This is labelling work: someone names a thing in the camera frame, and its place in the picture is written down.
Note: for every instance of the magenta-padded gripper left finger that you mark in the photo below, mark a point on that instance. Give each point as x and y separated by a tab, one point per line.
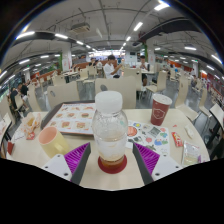
58	165

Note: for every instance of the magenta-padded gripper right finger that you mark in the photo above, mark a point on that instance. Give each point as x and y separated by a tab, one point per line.
165	165

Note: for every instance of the clear plastic bottle white cap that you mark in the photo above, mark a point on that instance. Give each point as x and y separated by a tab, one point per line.
110	133

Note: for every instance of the yellow mug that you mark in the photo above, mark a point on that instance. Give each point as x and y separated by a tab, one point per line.
53	144

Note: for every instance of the clear plastic packet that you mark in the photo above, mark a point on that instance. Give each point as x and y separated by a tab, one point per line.
191	154

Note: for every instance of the red sauce packet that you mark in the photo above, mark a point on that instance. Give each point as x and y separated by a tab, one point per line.
177	139

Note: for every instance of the white sauce packet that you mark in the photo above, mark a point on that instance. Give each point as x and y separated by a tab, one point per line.
189	131

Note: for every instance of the crumpled food wrapper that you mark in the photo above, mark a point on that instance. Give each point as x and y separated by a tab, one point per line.
30	126

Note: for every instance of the brown tray with menu paper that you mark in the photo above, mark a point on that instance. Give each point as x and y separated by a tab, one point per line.
71	118

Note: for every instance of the red paper cup white lid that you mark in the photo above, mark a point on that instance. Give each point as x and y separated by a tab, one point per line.
160	113

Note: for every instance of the beige square dining table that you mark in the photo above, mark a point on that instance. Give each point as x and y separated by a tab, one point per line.
217	115
4	125

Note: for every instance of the beige wooden chair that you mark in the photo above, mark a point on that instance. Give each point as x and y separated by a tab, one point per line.
63	95
121	88
185	100

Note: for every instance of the person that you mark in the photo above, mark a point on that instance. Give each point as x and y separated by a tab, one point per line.
109	69
144	66
15	95

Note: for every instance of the group of beige chairs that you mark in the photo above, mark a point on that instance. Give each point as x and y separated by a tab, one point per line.
87	71

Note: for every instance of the ceiling air conditioner unit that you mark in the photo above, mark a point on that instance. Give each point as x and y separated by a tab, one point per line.
80	27

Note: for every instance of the ceiling lights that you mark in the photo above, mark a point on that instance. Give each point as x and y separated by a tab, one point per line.
161	6

